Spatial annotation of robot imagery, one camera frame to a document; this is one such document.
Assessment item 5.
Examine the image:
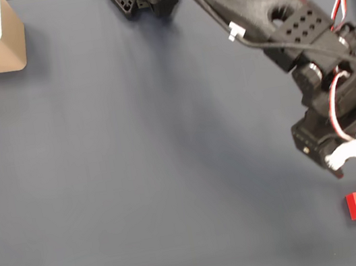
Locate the grey table mat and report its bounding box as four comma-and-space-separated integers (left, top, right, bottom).
0, 0, 356, 266

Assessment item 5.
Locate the red white gripper servo cable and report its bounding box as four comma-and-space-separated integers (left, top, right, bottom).
323, 69, 356, 145

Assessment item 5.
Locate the black camera cable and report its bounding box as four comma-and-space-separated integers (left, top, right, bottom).
171, 0, 356, 123

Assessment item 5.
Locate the red white wrist servo cable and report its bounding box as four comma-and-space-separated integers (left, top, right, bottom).
328, 0, 353, 30

